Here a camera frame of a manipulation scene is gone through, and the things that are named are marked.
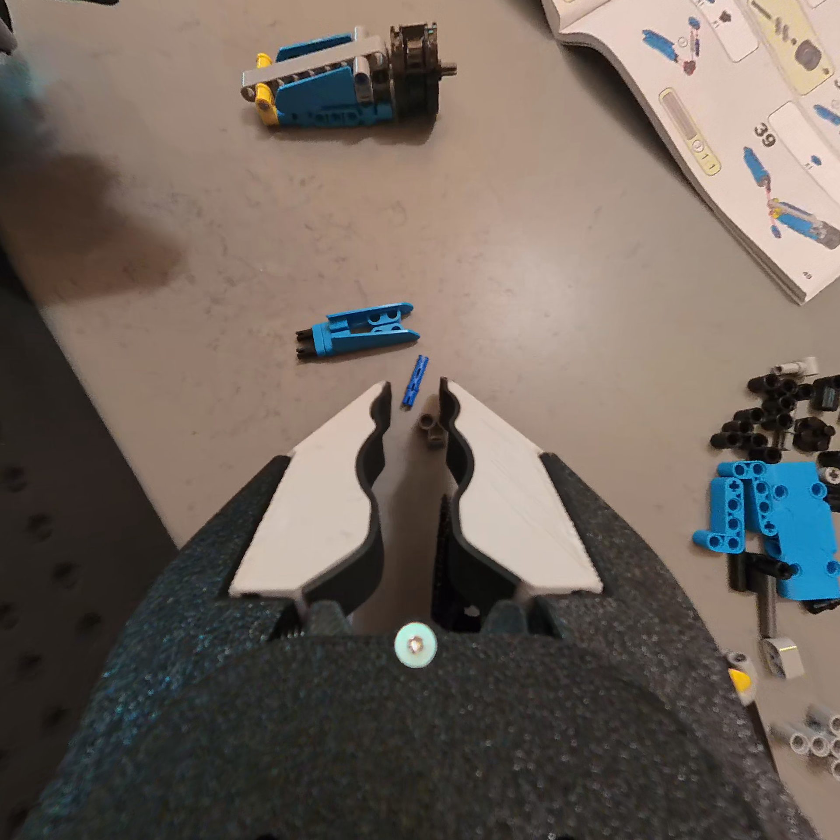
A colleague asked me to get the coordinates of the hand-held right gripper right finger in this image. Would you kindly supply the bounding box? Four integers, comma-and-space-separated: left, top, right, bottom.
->
438, 377, 605, 599

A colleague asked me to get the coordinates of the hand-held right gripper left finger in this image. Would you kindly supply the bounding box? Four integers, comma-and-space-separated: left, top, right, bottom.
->
228, 381, 392, 621

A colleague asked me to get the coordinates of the blue pin brick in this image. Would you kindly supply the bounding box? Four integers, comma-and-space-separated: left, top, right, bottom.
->
401, 354, 431, 408

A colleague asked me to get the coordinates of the blue panel brick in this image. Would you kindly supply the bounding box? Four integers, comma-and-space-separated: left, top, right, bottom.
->
294, 301, 421, 361

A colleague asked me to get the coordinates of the pile of toy bricks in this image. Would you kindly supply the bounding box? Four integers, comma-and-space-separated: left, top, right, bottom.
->
691, 356, 840, 780

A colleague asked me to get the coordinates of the wheel and beam assembly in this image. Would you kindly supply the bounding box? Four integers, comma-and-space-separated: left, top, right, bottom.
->
239, 22, 459, 130

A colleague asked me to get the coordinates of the grey desk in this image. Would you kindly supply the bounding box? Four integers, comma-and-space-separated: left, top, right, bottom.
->
0, 0, 840, 808

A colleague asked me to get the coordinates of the instruction manual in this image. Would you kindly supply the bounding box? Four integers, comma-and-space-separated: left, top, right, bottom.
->
541, 0, 840, 307

